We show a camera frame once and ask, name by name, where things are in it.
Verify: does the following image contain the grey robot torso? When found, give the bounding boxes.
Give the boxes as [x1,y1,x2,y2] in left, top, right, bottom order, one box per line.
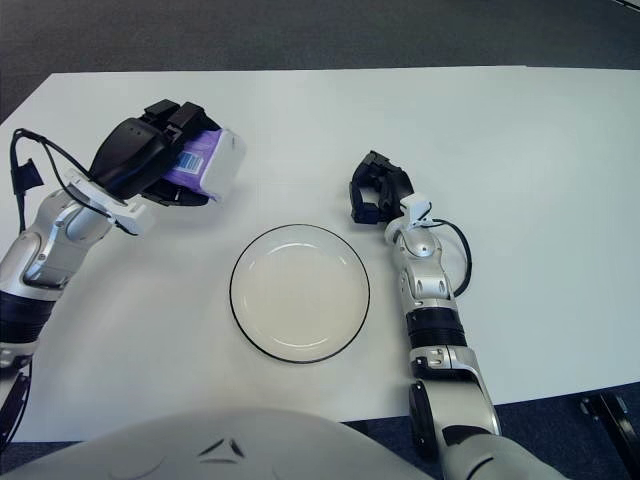
[0,407,441,480]

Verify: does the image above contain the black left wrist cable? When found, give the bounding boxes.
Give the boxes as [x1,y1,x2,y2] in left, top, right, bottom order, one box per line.
[9,128,131,236]

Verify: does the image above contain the black metal table base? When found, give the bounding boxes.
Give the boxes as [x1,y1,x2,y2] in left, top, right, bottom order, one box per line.
[579,389,640,454]

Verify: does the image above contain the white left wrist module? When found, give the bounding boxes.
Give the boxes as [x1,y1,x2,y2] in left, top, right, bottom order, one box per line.
[57,167,155,237]

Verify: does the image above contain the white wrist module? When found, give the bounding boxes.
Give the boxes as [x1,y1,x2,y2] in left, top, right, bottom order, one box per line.
[57,167,155,237]
[401,194,432,231]

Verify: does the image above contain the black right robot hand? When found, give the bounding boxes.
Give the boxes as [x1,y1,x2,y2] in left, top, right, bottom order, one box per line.
[348,149,416,225]

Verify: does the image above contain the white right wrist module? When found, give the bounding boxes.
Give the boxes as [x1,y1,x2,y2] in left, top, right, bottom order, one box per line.
[401,194,432,231]

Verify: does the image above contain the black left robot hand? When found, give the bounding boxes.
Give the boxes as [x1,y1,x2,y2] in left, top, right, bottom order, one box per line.
[89,99,224,207]

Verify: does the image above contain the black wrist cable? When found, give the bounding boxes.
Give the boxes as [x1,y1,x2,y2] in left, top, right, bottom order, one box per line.
[9,128,131,236]
[424,217,474,299]

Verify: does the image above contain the white plate with black rim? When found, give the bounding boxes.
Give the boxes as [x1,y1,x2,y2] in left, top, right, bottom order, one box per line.
[228,223,372,362]

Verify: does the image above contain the purple tissue paper pack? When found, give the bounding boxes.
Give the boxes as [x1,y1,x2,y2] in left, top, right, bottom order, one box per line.
[162,127,249,204]

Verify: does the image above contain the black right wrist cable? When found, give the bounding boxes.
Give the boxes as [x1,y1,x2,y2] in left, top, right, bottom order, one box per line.
[424,217,474,299]

